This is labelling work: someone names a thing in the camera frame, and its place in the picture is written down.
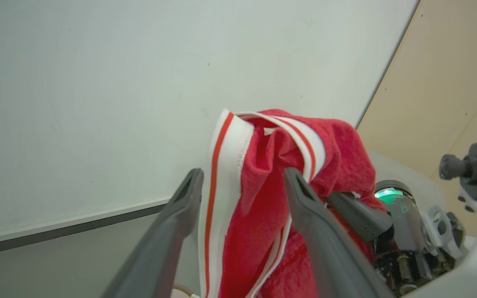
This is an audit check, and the red garment with white stripes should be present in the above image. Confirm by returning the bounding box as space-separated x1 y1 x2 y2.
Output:
198 108 388 298

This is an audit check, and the dark grey baseboard strip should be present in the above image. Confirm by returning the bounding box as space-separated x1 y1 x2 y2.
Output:
0 203 169 258

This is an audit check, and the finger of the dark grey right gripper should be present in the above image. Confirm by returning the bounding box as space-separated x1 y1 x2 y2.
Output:
327 192 394 244

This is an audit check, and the grey right gripper body green band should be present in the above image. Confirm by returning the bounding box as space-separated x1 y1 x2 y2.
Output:
373 180 469 297

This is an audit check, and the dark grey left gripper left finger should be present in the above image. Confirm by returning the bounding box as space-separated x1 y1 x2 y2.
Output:
101 168 204 298

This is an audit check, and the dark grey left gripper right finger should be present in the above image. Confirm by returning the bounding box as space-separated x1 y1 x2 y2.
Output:
283 167 395 298

